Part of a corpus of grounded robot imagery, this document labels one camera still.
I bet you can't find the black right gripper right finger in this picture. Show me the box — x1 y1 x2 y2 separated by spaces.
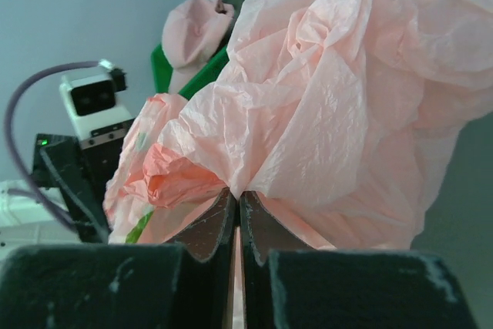
239 192 476 328

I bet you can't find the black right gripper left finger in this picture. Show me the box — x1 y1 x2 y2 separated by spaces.
1 190 236 328

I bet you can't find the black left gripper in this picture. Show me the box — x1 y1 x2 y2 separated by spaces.
32 120 132 243

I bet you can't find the pink plastic bag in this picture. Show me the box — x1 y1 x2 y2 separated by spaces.
103 0 492 250

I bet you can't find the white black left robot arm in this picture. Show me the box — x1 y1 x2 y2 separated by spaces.
1 120 132 250

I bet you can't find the pink baseball cap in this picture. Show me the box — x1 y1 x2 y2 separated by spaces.
161 0 235 94

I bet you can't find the green plastic bin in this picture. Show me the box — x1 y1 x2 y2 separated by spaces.
150 0 244 99

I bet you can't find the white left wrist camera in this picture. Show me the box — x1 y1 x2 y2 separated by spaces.
59 59 133 149

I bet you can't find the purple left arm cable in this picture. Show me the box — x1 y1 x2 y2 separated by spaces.
5 59 103 234

